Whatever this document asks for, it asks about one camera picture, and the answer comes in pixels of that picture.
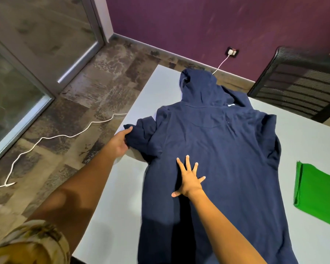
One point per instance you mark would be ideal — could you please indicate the person's right hand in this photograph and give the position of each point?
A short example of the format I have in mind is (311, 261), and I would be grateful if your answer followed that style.
(189, 184)

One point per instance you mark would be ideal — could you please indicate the person's left hand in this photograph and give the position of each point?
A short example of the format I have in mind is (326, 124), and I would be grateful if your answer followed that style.
(117, 145)

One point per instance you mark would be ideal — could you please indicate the person's left thumb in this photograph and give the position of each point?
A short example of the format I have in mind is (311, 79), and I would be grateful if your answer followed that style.
(126, 131)

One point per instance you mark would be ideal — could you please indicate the person's right little finger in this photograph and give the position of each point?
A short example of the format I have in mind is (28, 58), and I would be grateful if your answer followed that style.
(201, 179)

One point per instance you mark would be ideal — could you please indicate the person's right middle finger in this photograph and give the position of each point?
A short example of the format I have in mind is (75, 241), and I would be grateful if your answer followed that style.
(188, 164)

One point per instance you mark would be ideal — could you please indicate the person's right thumb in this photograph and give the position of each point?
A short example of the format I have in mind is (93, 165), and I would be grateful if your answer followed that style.
(177, 192)

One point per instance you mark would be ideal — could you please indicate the navy blue hooded sweatshirt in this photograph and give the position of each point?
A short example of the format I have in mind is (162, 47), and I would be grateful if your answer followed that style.
(209, 162)

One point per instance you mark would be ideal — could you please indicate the person's left forearm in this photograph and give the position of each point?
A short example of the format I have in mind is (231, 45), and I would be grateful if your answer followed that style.
(68, 197)

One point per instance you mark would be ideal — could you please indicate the person's right forearm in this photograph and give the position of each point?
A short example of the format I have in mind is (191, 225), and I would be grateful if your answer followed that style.
(222, 230)

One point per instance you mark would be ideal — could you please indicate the green folded cloth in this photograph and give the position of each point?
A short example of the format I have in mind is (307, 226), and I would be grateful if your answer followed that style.
(319, 195)

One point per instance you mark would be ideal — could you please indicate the white charger plug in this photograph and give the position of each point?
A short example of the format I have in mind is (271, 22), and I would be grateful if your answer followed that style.
(230, 52)

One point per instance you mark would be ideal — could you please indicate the black mesh office chair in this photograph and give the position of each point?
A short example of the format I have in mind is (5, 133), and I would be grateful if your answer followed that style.
(299, 82)

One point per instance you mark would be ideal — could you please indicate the camouflage shirt sleeve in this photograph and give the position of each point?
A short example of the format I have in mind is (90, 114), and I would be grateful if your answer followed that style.
(30, 244)

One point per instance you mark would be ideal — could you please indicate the black wall socket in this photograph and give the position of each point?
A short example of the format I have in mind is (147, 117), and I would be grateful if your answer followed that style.
(232, 52)

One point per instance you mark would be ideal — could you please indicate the glass door with metal frame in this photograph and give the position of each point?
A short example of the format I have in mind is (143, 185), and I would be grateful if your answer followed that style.
(30, 52)

